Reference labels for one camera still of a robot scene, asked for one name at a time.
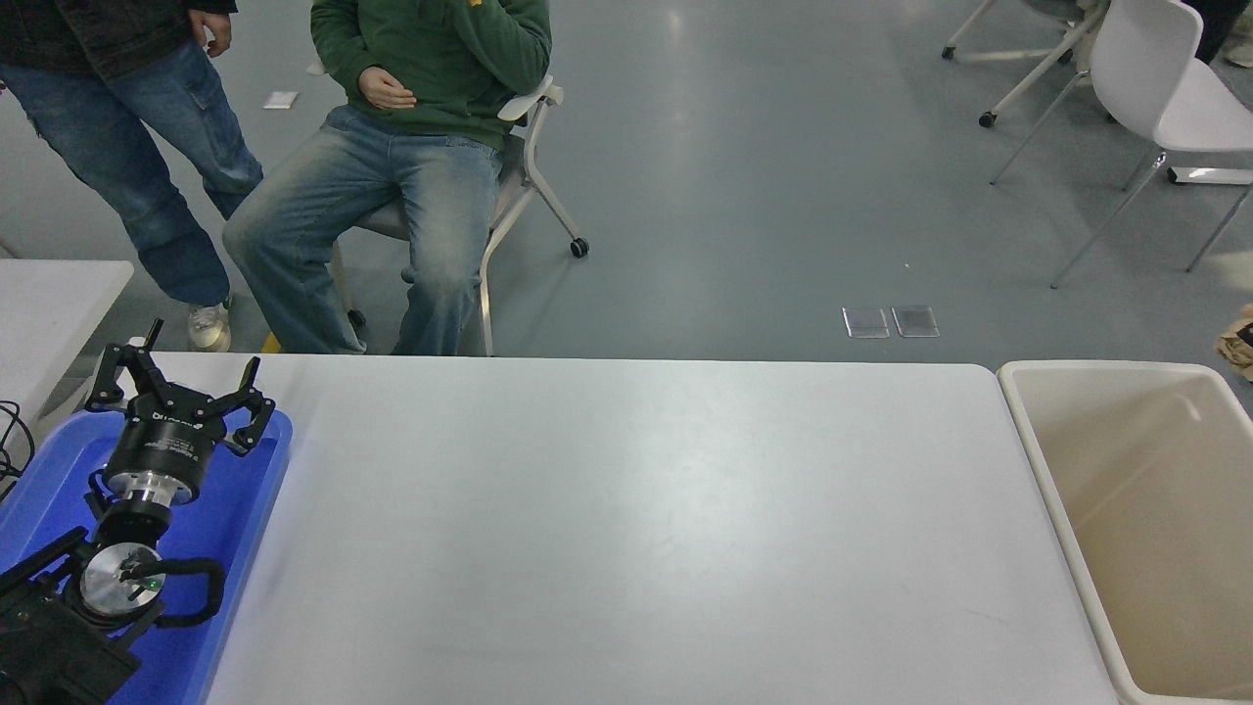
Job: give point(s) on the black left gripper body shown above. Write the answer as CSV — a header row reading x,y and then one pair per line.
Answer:
x,y
166,446

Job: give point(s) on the tan paper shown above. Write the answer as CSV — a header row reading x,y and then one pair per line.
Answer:
x,y
1235,357

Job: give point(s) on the seated person's right hand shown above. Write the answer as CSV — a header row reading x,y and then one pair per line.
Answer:
x,y
385,91

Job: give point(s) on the standing person's left hand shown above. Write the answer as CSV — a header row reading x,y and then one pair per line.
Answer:
x,y
213,29

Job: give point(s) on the blue plastic tray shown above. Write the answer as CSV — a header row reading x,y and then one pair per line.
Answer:
x,y
245,509

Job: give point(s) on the white side table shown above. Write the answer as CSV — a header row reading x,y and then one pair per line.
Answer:
x,y
49,313

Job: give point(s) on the white table foot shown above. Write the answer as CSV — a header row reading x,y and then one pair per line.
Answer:
x,y
1209,175

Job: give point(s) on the large pale bin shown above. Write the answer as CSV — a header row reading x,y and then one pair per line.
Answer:
x,y
1155,509

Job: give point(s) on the standing person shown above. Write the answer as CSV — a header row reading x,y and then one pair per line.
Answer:
x,y
127,147

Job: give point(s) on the seated person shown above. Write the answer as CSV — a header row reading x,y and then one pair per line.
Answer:
x,y
392,196

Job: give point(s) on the white shell chair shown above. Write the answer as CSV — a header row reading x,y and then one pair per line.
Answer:
x,y
1145,59

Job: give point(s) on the clear floor plate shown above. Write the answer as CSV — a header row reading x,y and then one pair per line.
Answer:
x,y
866,322
915,321

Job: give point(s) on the white rolling chair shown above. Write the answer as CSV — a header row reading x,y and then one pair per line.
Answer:
x,y
1033,76

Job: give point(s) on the grey office chair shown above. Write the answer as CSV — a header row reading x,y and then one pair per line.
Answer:
x,y
519,186

